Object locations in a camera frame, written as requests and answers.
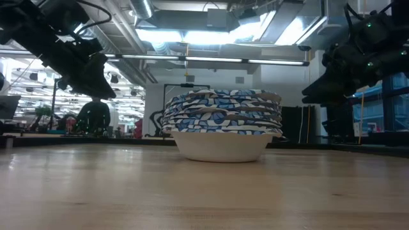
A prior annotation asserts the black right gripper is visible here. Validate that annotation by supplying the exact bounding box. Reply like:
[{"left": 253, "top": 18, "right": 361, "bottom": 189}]
[{"left": 302, "top": 43, "right": 409, "bottom": 105}]

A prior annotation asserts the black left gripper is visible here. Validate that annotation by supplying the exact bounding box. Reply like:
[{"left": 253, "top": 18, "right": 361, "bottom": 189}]
[{"left": 47, "top": 34, "right": 117, "bottom": 100}]

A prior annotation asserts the black cabinet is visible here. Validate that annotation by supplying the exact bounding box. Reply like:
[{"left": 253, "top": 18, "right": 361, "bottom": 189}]
[{"left": 322, "top": 103, "right": 354, "bottom": 144}]

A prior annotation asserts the person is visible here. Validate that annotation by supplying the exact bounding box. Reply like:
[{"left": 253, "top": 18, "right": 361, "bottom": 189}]
[{"left": 75, "top": 96, "right": 112, "bottom": 135}]

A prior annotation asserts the green potted plant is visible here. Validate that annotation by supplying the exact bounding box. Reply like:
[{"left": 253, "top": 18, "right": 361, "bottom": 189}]
[{"left": 31, "top": 106, "right": 52, "bottom": 132}]

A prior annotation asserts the red background object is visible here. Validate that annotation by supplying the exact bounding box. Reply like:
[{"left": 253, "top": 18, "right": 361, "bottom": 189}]
[{"left": 133, "top": 118, "right": 144, "bottom": 139}]

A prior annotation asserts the dark monitor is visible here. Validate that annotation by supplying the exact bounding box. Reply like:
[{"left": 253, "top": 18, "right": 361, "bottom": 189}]
[{"left": 0, "top": 95, "right": 22, "bottom": 119}]

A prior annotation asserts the long ceiling light tube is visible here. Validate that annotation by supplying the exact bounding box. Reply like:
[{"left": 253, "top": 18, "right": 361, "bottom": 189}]
[{"left": 104, "top": 53, "right": 310, "bottom": 67}]

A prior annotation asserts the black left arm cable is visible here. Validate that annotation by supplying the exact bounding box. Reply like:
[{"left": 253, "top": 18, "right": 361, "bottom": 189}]
[{"left": 75, "top": 0, "right": 113, "bottom": 36}]

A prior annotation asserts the silver ventilation duct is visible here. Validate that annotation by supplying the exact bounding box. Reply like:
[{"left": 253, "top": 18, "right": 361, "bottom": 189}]
[{"left": 129, "top": 0, "right": 154, "bottom": 20}]

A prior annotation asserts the thin yellow hanging cable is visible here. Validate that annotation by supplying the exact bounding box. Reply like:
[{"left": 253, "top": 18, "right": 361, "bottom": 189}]
[{"left": 184, "top": 43, "right": 190, "bottom": 77}]

